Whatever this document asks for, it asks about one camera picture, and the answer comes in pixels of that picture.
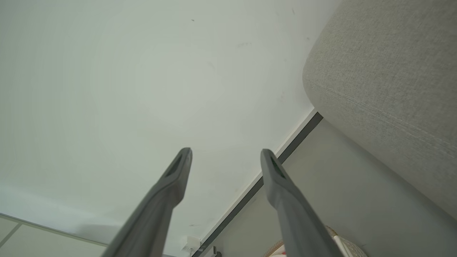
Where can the woven laundry basket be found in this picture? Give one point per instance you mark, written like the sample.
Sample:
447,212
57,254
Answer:
346,246

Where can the light grey fabric sofa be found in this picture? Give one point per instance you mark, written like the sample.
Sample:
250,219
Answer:
389,89

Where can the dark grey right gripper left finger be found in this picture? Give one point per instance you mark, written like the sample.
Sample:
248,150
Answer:
153,217

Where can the white wall socket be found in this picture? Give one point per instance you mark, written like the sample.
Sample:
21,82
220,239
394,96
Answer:
191,244

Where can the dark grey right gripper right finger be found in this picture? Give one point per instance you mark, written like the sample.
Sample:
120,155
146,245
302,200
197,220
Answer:
296,221

